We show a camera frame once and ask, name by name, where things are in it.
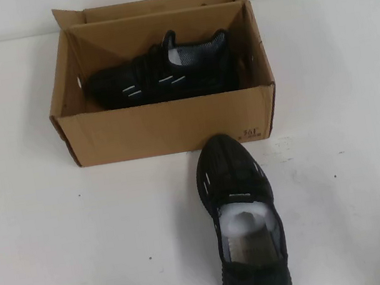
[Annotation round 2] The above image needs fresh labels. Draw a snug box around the brown cardboard shoe box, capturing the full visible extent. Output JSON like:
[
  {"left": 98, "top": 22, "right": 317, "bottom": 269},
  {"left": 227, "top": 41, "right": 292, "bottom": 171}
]
[{"left": 32, "top": 0, "right": 284, "bottom": 174}]

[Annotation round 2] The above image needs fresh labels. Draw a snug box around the black mesh sneaker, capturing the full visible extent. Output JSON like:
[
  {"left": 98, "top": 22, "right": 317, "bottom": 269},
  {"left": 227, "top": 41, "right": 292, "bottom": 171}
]
[
  {"left": 79, "top": 18, "right": 251, "bottom": 114},
  {"left": 188, "top": 126, "right": 292, "bottom": 285}
]

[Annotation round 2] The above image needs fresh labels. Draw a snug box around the white foam shoe stuffing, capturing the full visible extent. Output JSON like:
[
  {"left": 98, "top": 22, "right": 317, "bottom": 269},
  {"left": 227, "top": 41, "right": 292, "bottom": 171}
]
[{"left": 216, "top": 195, "right": 283, "bottom": 251}]

